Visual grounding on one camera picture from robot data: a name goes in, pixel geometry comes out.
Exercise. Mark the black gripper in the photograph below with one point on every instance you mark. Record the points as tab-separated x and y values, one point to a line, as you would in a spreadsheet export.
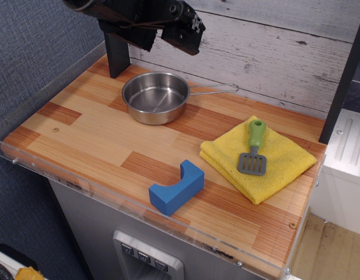
182	28

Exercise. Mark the green and grey toy spatula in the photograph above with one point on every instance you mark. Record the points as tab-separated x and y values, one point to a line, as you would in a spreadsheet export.
253	163

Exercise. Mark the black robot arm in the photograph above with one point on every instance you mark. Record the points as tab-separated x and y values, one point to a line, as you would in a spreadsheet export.
137	22

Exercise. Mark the small steel pan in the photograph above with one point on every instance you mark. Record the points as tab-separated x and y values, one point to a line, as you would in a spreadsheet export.
157	98

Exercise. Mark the blue arch-shaped wooden block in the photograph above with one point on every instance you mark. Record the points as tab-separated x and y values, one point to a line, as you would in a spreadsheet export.
168	199

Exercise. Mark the yellow folded cloth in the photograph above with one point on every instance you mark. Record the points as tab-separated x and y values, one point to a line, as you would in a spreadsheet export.
285	161

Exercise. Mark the clear acrylic table guard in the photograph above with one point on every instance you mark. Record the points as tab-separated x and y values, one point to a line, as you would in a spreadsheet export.
84	135

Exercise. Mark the grey cabinet with button panel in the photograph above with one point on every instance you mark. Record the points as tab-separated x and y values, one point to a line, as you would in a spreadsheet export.
118	243

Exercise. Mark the black vertical post left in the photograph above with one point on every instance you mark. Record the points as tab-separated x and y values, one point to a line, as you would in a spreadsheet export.
117	55

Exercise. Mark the black vertical post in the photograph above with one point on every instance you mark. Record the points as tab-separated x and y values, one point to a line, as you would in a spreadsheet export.
342	90
117	55

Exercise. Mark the black vertical post right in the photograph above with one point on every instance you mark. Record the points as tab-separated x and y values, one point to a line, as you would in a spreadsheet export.
342	90

